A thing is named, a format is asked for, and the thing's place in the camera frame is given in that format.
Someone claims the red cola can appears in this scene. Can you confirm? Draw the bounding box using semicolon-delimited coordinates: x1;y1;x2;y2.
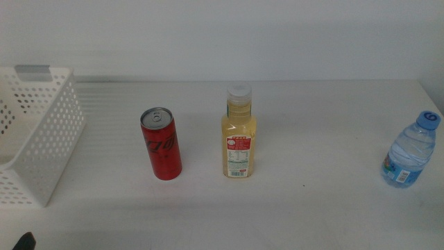
139;106;183;181

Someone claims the yellow juice bottle white cap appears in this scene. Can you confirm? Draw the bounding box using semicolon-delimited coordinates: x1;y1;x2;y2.
221;81;258;179

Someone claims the clear water bottle blue cap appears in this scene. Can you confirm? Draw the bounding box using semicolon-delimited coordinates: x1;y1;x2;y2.
380;110;442;190

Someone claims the white perforated plastic basket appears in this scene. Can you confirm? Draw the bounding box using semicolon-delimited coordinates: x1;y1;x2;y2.
0;65;86;208

